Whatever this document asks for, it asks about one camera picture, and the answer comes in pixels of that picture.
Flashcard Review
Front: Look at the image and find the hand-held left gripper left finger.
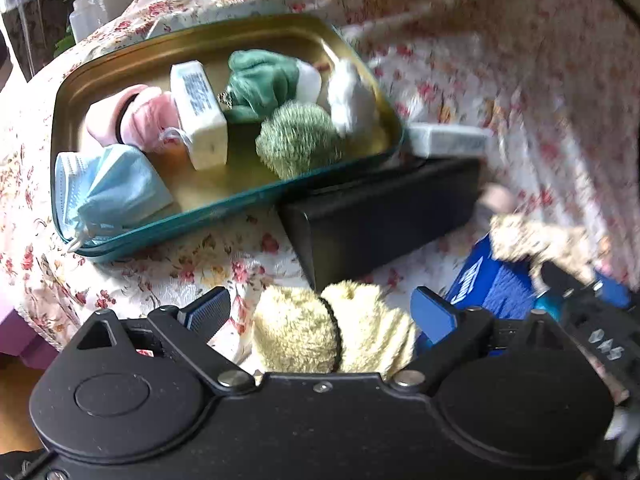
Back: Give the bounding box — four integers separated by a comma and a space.
65, 286, 258, 394

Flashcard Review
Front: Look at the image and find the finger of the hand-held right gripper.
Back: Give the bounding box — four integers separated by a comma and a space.
532, 260, 601, 317

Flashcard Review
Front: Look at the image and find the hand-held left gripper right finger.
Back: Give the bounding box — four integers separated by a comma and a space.
392, 286, 576, 394

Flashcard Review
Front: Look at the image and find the small tan plush toy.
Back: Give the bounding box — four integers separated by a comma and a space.
477, 184, 608, 293

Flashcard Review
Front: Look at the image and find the blue tissue packet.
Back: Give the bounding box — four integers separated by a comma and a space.
415, 234, 631, 356

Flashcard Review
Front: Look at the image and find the cream fuzzy plush toy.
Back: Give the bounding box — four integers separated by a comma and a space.
249, 280, 418, 375

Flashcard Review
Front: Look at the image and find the teal tin box gold inside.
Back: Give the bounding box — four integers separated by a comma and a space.
50, 13, 406, 264

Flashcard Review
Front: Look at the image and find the blue face mask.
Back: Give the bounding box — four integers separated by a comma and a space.
54, 144, 175, 253

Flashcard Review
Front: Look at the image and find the green fuzzy ball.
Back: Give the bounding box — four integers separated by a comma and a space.
255, 101, 346, 181

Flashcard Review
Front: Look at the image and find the white power adapter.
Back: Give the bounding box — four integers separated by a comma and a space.
169, 61, 230, 171

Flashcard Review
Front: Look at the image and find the pink sock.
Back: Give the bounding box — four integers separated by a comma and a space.
82, 85, 183, 153

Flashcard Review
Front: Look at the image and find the white cloth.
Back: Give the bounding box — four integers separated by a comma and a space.
327, 57, 380, 137

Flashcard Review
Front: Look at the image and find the black rectangular box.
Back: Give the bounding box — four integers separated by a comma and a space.
277, 157, 483, 293

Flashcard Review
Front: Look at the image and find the white small box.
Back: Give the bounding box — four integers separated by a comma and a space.
407, 122, 495, 160

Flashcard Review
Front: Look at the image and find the floral bed sheet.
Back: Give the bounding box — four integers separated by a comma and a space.
0, 0, 640, 361

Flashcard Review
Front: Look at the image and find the white squeeze bottle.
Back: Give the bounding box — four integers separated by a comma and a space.
50, 0, 112, 43

